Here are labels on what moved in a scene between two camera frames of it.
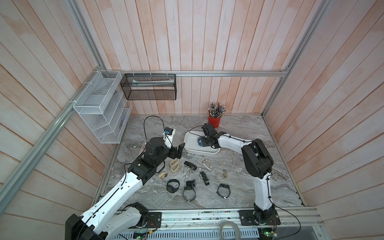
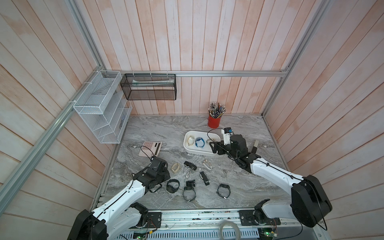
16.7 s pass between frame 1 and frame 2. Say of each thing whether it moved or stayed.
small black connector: stayed
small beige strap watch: moved
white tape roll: stayed
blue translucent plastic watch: moved
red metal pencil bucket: stayed
